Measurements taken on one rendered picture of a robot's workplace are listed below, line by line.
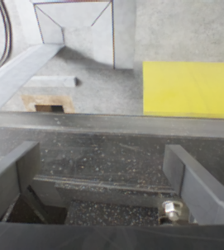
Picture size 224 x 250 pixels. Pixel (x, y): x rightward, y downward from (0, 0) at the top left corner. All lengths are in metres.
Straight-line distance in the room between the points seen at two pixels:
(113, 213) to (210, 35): 0.80
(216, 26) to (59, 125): 0.76
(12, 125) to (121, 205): 0.50
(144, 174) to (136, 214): 0.12
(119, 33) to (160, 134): 0.49
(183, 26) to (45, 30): 0.61
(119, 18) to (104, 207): 0.72
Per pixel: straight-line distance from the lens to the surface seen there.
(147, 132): 0.59
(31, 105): 1.24
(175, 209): 0.41
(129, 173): 0.49
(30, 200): 0.54
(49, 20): 0.93
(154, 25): 0.87
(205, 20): 0.90
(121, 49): 0.88
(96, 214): 0.43
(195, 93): 0.68
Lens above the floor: 0.85
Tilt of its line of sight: 48 degrees down
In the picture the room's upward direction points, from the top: 169 degrees counter-clockwise
